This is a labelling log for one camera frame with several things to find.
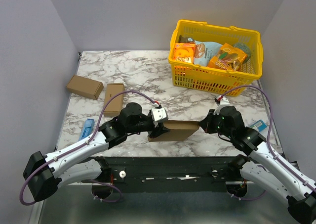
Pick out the cardboard box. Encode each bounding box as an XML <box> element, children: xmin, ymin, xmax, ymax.
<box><xmin>103</xmin><ymin>84</ymin><xmax>125</xmax><ymax>117</ymax></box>
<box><xmin>66</xmin><ymin>75</ymin><xmax>104</xmax><ymax>100</ymax></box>
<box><xmin>148</xmin><ymin>120</ymin><xmax>199</xmax><ymax>142</ymax></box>

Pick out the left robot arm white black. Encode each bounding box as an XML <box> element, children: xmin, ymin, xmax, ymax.
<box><xmin>19</xmin><ymin>102</ymin><xmax>169</xmax><ymax>205</ymax></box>

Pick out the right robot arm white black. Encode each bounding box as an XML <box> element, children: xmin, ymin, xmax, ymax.
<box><xmin>199</xmin><ymin>106</ymin><xmax>316</xmax><ymax>224</ymax></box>

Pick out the folded cardboard box upright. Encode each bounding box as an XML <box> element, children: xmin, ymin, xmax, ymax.
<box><xmin>103</xmin><ymin>84</ymin><xmax>125</xmax><ymax>117</ymax></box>

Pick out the blue box right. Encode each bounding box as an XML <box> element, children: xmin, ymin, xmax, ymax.
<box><xmin>249</xmin><ymin>120</ymin><xmax>268</xmax><ymax>132</ymax></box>

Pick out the blue box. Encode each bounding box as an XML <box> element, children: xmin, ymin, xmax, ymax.
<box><xmin>249</xmin><ymin>120</ymin><xmax>268</xmax><ymax>132</ymax></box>
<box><xmin>79</xmin><ymin>119</ymin><xmax>95</xmax><ymax>141</ymax></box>

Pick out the blue box left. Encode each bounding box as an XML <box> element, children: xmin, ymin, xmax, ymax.
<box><xmin>79</xmin><ymin>119</ymin><xmax>95</xmax><ymax>141</ymax></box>

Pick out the orange Daddy snack box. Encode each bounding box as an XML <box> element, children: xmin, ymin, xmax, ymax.
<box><xmin>173</xmin><ymin>43</ymin><xmax>195</xmax><ymax>63</ymax></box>

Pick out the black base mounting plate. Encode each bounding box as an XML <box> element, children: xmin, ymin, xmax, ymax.
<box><xmin>83</xmin><ymin>155</ymin><xmax>246</xmax><ymax>193</ymax></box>

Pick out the yellow plastic shopping basket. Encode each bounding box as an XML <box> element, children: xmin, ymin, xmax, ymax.
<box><xmin>168</xmin><ymin>20</ymin><xmax>263</xmax><ymax>96</ymax></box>

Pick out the orange snack bag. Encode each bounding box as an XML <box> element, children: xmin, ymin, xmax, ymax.
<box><xmin>208</xmin><ymin>43</ymin><xmax>247</xmax><ymax>71</ymax></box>

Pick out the light blue snack bag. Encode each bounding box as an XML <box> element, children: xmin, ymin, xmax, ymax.
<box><xmin>193</xmin><ymin>41</ymin><xmax>222</xmax><ymax>66</ymax></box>

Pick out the green scouring pad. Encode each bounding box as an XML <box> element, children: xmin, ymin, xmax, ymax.
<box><xmin>233</xmin><ymin>43</ymin><xmax>251</xmax><ymax>59</ymax></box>

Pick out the dark brown snack packet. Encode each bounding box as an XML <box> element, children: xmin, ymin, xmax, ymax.
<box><xmin>178</xmin><ymin>35</ymin><xmax>195</xmax><ymax>44</ymax></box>

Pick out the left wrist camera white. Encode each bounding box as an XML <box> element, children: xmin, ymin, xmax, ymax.
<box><xmin>151</xmin><ymin>108</ymin><xmax>168</xmax><ymax>127</ymax></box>

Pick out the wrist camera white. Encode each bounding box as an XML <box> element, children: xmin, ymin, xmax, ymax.
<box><xmin>213</xmin><ymin>96</ymin><xmax>231</xmax><ymax>115</ymax></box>
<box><xmin>151</xmin><ymin>108</ymin><xmax>168</xmax><ymax>127</ymax></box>

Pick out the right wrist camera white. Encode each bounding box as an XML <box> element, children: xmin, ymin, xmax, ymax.
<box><xmin>213</xmin><ymin>96</ymin><xmax>231</xmax><ymax>115</ymax></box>

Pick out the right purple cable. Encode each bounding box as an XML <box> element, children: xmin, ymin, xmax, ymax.
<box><xmin>214</xmin><ymin>84</ymin><xmax>316</xmax><ymax>201</ymax></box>

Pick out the purple cable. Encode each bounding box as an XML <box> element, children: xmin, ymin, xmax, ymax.
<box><xmin>19</xmin><ymin>90</ymin><xmax>160</xmax><ymax>206</ymax></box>
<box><xmin>214</xmin><ymin>84</ymin><xmax>316</xmax><ymax>201</ymax></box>

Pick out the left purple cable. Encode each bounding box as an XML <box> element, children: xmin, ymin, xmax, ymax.
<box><xmin>19</xmin><ymin>90</ymin><xmax>160</xmax><ymax>206</ymax></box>

